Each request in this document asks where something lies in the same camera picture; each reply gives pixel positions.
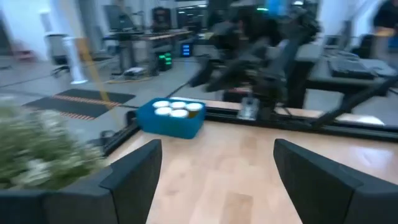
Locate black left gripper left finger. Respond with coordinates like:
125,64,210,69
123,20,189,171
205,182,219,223
0,139,163,224

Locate yellow hanging cable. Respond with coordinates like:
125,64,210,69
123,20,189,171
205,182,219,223
60,0,124,125

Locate black mat with striped edge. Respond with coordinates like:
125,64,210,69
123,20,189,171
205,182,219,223
23,88,137,121

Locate black aluminium table frame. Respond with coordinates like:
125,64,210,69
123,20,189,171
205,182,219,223
102,76,398,156

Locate large amber pill bottle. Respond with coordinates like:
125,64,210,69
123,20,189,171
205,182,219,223
154,106,173,116

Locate white tower fan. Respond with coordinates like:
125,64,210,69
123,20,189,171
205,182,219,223
62,36,89,85

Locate silver mounting plate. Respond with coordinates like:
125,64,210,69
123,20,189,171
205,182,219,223
238,96,261,121

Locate artificial plant in black pot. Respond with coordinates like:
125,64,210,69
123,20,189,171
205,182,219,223
0,99,108,191

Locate grey desk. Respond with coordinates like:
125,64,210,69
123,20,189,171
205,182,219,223
306,43,398,94

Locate black keyboard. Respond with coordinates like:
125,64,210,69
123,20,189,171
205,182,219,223
328,57,379,80

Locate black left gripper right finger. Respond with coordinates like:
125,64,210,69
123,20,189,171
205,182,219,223
274,138,398,224

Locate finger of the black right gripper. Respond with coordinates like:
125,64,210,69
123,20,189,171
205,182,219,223
206,60,246,93
188,55,215,88

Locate black computer with green lights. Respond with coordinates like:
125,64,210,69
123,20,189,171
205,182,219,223
157,52,174,72

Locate blue plastic bin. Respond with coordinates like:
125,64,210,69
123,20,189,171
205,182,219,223
136,97,207,140

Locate person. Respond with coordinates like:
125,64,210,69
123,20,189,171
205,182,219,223
371,0,398,63

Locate wooden top desk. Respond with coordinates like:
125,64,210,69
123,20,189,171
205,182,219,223
104,29,193,75

